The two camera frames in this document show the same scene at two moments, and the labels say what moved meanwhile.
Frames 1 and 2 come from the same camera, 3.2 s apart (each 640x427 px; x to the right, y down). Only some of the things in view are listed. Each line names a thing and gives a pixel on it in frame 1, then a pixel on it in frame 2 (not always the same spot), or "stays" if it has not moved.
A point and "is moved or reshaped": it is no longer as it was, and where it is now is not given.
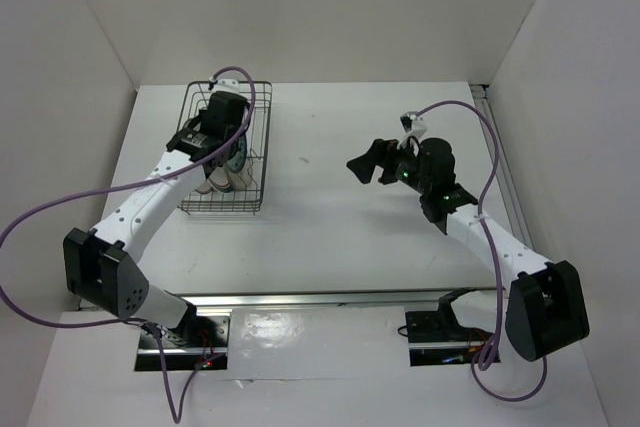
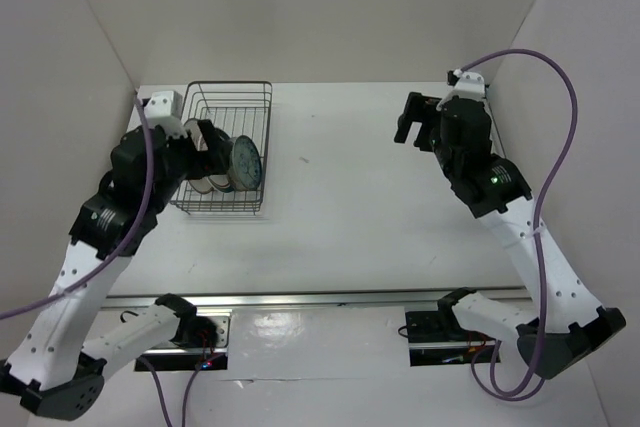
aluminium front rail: [323, 296] stays
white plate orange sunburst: [205, 187] is moved or reshaped
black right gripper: [364, 165] to [417, 103]
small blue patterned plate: [237, 163] is moved or reshaped
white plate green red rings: [219, 180] stays
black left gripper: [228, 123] to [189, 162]
